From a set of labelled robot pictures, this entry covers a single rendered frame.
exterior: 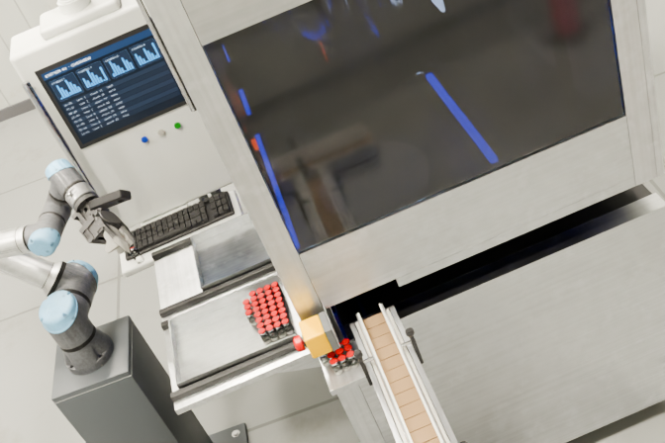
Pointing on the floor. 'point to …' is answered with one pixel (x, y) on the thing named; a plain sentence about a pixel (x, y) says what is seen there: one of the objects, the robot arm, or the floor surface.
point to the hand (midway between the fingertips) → (131, 246)
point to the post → (233, 149)
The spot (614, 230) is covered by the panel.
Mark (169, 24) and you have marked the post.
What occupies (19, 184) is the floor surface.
